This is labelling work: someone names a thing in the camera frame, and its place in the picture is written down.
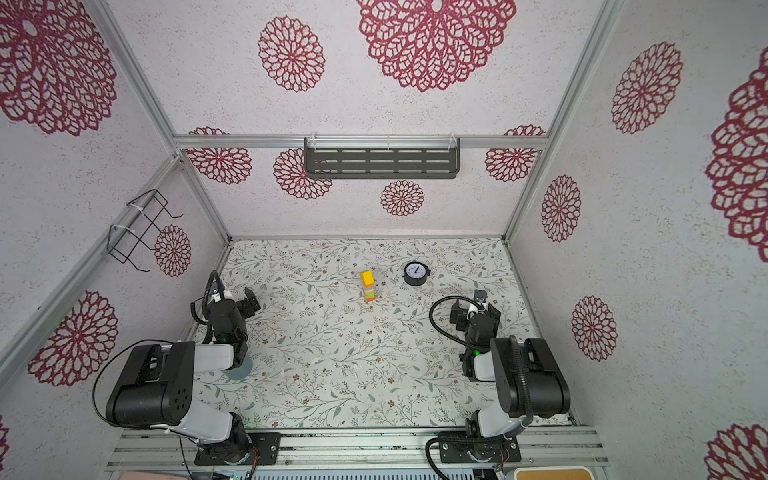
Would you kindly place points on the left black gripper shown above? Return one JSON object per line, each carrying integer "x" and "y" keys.
{"x": 248, "y": 304}

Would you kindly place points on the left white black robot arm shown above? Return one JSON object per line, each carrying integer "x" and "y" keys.
{"x": 155, "y": 387}

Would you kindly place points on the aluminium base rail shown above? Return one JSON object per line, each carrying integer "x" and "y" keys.
{"x": 365, "y": 448}

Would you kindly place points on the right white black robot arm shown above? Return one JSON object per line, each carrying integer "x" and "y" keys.
{"x": 528, "y": 381}

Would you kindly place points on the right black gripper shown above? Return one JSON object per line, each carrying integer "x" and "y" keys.
{"x": 461, "y": 316}

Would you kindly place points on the orange white box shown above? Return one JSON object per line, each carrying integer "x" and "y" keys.
{"x": 553, "y": 473}

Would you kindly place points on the teal ceramic cup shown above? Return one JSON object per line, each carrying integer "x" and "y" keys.
{"x": 241, "y": 372}

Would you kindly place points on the grey slotted wall shelf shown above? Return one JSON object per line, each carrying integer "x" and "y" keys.
{"x": 387, "y": 162}

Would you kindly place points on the black round pressure gauge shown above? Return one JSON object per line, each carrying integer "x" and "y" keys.
{"x": 416, "y": 273}

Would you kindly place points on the yellow orange triangle block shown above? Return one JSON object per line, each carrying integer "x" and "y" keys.
{"x": 367, "y": 279}

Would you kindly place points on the black wire wall basket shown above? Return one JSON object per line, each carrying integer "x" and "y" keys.
{"x": 126, "y": 236}

